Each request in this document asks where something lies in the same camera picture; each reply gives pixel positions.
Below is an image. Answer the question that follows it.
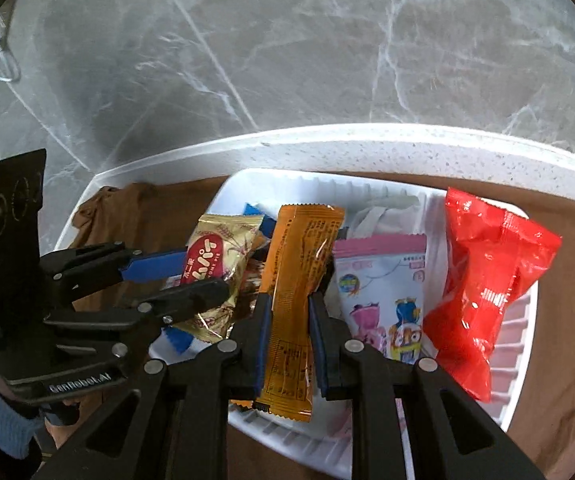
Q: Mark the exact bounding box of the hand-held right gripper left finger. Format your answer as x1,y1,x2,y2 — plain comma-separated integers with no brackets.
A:
32,292,274,480

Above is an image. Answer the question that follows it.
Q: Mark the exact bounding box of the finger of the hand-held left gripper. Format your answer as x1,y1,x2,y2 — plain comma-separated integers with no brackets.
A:
40,242,188,307
42,277,231,335

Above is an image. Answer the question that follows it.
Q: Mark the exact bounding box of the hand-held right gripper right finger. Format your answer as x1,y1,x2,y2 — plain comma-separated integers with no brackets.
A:
307,294,551,480

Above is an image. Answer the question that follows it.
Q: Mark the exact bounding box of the gold snack packet red label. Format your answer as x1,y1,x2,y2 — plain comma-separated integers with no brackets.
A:
170,212,266,346

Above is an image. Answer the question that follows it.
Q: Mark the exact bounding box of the pink cartoon snack packet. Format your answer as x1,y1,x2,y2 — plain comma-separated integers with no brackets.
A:
330,232,441,366

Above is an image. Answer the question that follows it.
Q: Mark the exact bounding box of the blue cartoon snack packet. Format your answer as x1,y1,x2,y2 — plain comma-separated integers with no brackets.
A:
244,202,281,238

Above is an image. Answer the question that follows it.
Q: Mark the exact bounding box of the white snack packet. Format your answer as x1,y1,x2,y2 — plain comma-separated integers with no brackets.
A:
345,195,425,241

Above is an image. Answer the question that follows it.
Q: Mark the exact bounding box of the red snack bag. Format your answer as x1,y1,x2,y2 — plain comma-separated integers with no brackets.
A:
422,186,563,403

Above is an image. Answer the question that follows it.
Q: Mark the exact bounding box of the white plastic tray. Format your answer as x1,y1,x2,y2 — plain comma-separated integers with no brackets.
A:
150,167,541,480

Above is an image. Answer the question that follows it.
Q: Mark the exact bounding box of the person's left forearm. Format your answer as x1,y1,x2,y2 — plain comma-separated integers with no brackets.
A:
0,372,46,480

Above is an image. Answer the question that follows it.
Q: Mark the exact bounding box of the person's left hand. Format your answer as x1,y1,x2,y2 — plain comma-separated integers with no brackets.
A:
42,396,87,453

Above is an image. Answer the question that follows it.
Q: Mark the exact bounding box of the brown cloth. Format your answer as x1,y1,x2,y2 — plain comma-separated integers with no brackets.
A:
68,172,575,480

